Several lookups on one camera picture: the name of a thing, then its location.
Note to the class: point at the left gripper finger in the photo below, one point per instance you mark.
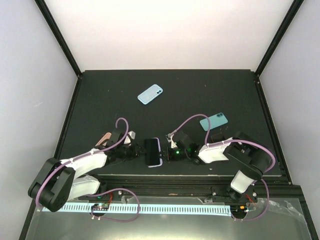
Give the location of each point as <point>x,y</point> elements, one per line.
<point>142,152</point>
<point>139,147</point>

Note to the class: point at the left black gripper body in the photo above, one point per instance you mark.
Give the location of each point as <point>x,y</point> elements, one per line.
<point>129,154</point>

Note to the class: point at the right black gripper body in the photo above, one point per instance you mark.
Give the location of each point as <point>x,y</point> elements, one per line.
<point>178,156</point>

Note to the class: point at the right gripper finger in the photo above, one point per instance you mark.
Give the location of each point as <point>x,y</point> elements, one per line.
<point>163,157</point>
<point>164,151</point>

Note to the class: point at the lilac phone case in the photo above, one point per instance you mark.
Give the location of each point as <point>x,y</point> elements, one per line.
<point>161,150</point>

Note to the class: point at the black phone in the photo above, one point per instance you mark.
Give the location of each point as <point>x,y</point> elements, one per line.
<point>152,152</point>

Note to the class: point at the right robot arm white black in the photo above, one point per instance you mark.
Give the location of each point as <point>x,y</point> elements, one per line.
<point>251,159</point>

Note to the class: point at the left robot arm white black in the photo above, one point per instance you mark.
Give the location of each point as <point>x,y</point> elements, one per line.
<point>60,181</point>

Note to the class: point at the pink phone case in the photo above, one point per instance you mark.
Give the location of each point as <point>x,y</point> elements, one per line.
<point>103,140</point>

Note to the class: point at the red phone case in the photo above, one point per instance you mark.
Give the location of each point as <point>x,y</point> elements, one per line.
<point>218,137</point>

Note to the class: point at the teal phone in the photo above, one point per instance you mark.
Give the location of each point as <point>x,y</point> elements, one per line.
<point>216,120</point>

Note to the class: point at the light blue phone case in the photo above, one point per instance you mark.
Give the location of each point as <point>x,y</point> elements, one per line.
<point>150,94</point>

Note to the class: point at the left small circuit board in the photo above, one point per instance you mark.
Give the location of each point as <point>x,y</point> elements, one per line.
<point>100,207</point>

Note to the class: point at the small circuit board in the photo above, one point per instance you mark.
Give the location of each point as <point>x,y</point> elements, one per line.
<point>100,207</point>
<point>243,208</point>

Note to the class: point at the right small circuit board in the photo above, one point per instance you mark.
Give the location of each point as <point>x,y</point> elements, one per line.
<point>243,208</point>

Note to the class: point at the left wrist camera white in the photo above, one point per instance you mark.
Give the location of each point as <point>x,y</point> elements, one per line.
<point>129,138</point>

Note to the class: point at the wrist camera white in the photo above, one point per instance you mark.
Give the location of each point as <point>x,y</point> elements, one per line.
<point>129,138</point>
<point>169,138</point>

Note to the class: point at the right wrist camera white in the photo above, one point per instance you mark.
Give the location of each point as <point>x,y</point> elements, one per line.
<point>169,138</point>

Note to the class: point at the light blue slotted cable duct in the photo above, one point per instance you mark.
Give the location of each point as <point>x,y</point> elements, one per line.
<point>156,209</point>

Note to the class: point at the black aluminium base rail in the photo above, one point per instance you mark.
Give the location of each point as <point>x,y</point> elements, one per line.
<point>187,186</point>

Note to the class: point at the left black frame post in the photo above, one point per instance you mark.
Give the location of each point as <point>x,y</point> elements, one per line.
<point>46,13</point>

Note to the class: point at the black frame post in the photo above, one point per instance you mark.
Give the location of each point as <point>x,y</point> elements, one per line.
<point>282,29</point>
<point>46,13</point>

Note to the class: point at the right black frame post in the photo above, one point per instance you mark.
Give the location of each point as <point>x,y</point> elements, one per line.
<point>282,29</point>

